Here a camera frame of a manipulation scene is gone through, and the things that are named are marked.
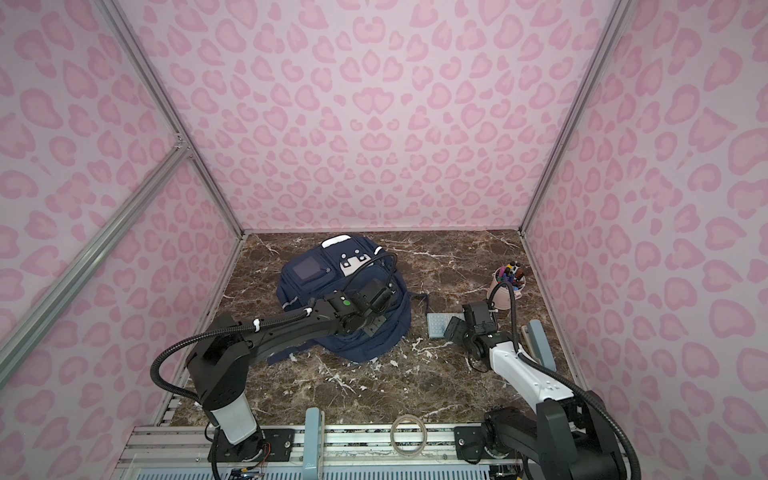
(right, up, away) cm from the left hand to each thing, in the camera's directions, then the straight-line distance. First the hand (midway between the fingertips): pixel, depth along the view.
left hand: (375, 308), depth 87 cm
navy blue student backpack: (-13, +13, +10) cm, 21 cm away
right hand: (+25, -7, +1) cm, 26 cm away
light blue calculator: (+19, -5, +6) cm, 21 cm away
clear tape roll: (+5, -29, -12) cm, 32 cm away
